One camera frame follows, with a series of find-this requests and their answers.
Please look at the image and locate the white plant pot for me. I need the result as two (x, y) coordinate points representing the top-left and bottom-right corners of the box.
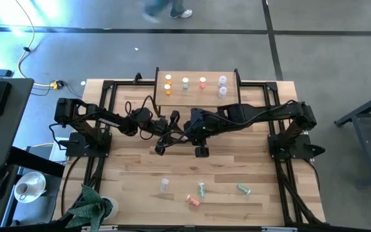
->
(100, 195), (120, 221)

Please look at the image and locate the wooden shelf black metal frame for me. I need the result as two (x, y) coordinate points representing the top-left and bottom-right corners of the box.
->
(152, 66), (243, 119)

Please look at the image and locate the black floor cable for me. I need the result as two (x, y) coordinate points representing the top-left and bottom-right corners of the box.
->
(30, 82), (83, 99)

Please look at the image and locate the black desk leg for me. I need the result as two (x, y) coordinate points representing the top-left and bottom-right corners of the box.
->
(6, 145), (66, 179)

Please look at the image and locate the black power cable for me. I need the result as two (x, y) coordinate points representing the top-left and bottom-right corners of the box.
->
(60, 155), (83, 223)
(303, 158), (321, 194)

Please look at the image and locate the yellow floor cable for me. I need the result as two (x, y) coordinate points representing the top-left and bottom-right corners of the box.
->
(14, 0), (53, 88)

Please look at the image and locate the person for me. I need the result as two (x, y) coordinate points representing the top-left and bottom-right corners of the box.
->
(142, 0), (193, 24)

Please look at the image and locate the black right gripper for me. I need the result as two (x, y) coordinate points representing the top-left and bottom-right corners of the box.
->
(182, 108), (220, 158)

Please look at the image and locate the silver metal bracket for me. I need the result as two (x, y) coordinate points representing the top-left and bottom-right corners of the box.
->
(261, 226), (298, 232)
(81, 224), (119, 232)

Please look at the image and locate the white cup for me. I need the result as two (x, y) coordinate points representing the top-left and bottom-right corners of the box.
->
(15, 182), (33, 199)

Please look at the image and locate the green leafy plant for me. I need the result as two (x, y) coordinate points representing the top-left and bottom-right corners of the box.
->
(63, 184), (114, 231)

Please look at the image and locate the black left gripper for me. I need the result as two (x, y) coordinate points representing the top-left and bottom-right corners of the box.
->
(155, 110), (186, 156)

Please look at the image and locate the dark grey desk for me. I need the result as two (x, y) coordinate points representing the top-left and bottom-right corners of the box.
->
(0, 77), (35, 228)

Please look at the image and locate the grey metal cart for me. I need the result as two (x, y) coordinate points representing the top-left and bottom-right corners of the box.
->
(333, 87), (371, 189)

